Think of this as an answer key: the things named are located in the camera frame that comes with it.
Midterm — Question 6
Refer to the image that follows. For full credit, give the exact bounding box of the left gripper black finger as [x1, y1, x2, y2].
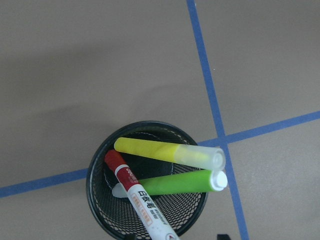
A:
[216, 234, 232, 240]

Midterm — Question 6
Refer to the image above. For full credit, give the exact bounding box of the green highlighter pen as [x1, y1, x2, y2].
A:
[111, 169, 228, 198]

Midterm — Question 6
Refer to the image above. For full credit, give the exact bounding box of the red whiteboard marker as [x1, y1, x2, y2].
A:
[104, 150, 179, 240]

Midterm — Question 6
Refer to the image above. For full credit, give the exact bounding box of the yellow highlighter pen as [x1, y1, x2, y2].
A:
[114, 137, 226, 171]

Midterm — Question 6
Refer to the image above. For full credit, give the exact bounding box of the black mesh pen cup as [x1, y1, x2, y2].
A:
[86, 121, 208, 240]

